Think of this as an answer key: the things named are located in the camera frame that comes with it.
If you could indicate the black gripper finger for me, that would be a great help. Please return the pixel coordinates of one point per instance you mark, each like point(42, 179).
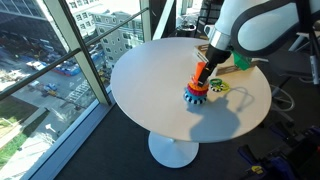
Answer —
point(204, 76)

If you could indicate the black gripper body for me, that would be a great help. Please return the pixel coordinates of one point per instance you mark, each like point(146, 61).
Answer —
point(216, 56)

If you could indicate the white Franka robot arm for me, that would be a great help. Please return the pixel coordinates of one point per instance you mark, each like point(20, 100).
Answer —
point(266, 26)

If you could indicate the wooden slatted tray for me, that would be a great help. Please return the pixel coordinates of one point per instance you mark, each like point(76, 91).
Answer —
point(199, 50)

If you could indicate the light blue round plate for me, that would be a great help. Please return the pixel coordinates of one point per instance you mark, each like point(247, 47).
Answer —
point(170, 153)

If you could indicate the white chair wooden legs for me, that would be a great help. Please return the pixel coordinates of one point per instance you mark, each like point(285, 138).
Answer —
point(310, 34)

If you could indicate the orange cone stacking post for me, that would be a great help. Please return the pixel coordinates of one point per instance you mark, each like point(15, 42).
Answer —
point(199, 68)

